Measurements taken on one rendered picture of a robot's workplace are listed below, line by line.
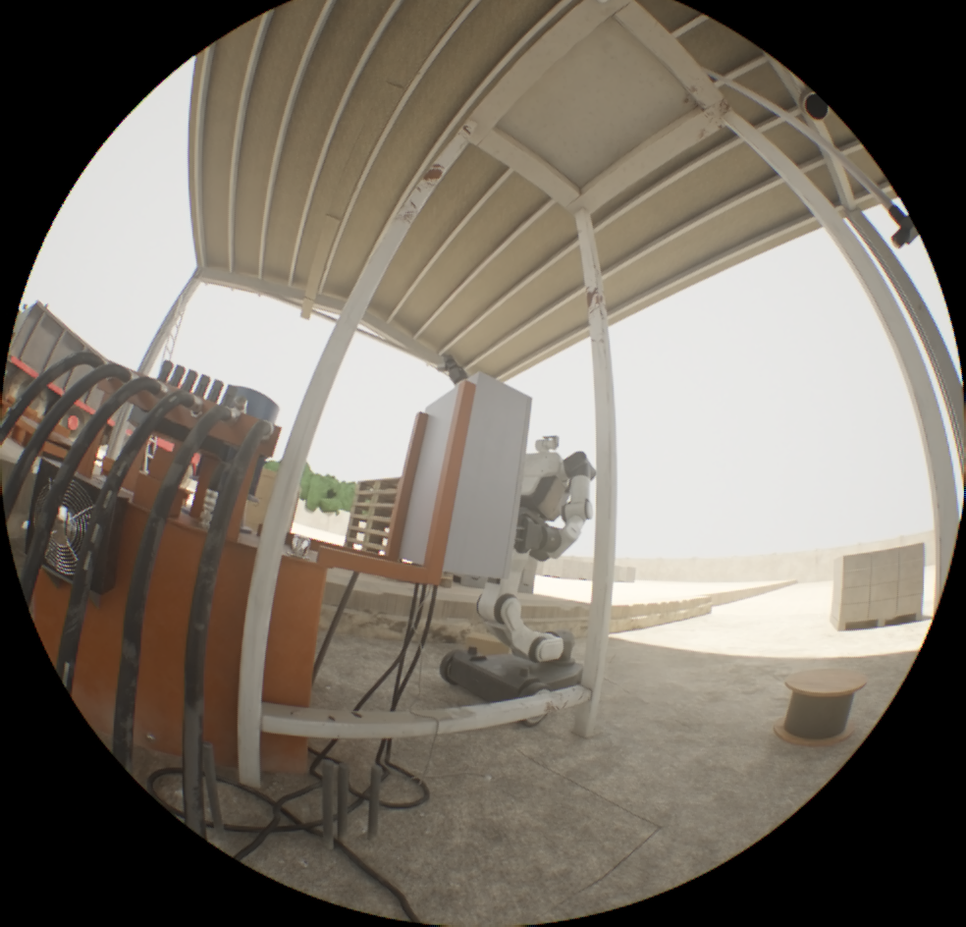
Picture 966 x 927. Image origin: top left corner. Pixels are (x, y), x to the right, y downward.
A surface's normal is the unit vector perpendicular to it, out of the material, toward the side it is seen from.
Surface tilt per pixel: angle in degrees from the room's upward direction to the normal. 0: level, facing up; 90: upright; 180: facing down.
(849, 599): 90
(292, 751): 90
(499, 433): 90
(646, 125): 180
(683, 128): 180
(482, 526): 90
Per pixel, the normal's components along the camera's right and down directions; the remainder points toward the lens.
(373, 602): 0.54, -0.19
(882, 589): -0.76, -0.33
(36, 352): 0.99, 0.15
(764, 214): -0.27, 0.88
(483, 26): -0.04, 0.96
